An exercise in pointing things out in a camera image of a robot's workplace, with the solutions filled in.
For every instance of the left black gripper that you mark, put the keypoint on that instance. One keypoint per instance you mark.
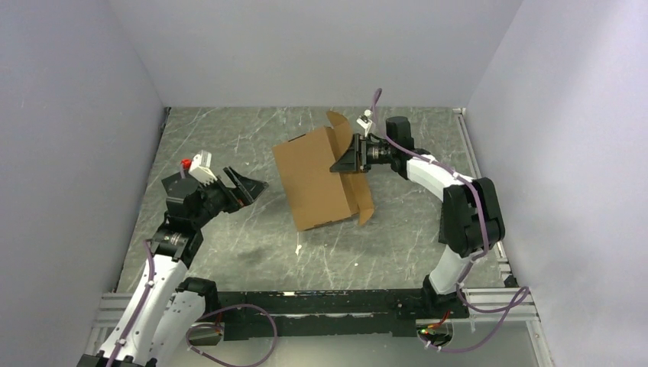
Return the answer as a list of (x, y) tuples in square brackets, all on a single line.
[(245, 192)]

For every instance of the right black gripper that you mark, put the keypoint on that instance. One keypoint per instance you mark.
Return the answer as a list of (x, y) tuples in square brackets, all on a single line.
[(354, 160)]

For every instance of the brown cardboard box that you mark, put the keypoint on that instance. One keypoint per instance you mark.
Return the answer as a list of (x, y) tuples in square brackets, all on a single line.
[(316, 195)]

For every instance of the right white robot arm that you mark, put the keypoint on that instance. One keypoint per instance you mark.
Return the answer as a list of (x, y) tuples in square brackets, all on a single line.
[(471, 221)]

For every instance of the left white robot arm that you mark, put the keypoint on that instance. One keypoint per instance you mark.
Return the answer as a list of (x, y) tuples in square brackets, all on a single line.
[(166, 302)]

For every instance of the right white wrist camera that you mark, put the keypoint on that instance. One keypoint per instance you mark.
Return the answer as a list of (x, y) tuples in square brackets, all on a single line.
[(365, 121)]

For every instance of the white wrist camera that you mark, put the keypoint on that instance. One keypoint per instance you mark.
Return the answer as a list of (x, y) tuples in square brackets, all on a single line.
[(199, 167), (365, 121)]

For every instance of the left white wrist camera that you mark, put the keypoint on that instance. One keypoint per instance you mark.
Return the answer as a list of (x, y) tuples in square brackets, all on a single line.
[(199, 167)]

